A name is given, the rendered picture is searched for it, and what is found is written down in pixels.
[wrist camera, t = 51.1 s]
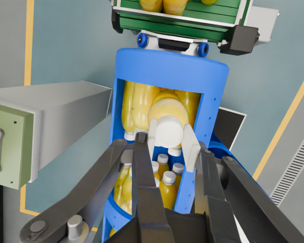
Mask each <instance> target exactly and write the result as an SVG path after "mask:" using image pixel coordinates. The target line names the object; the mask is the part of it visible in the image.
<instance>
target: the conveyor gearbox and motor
mask: <svg viewBox="0 0 304 243"><path fill-rule="evenodd" d="M278 15H279V9H276V8H269V7H262V6H256V5H252V6H251V10H250V13H249V17H248V21H247V24H246V26H249V27H257V28H259V30H258V32H259V34H260V36H259V40H258V41H256V43H255V44H254V46H257V45H261V44H264V43H268V42H269V41H270V39H271V34H272V31H273V28H274V25H275V22H276V19H277V16H278Z"/></svg>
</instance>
